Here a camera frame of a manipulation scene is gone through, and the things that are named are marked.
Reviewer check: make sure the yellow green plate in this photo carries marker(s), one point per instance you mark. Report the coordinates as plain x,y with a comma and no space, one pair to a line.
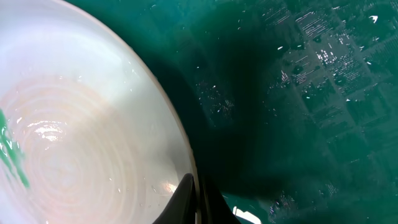
87,133

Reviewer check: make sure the blue plastic tray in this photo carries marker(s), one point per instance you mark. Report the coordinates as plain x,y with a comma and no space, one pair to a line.
290,106

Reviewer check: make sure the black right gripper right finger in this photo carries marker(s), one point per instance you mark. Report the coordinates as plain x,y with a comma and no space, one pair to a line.
213,207

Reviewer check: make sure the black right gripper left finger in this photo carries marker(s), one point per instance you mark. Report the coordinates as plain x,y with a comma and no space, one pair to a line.
182,206

